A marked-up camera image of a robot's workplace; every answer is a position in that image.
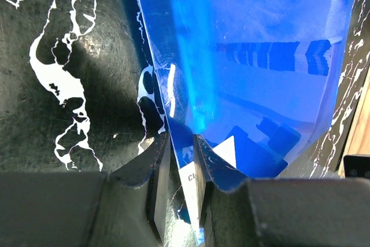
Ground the blue plastic folder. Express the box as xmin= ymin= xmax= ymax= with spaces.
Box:
xmin=138 ymin=0 xmax=354 ymax=246

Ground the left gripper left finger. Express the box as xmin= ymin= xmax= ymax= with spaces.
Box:
xmin=87 ymin=132 xmax=171 ymax=246

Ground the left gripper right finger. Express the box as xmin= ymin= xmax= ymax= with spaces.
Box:
xmin=193 ymin=135 xmax=260 ymax=246

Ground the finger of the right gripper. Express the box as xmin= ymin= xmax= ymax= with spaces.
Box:
xmin=343 ymin=155 xmax=370 ymax=178

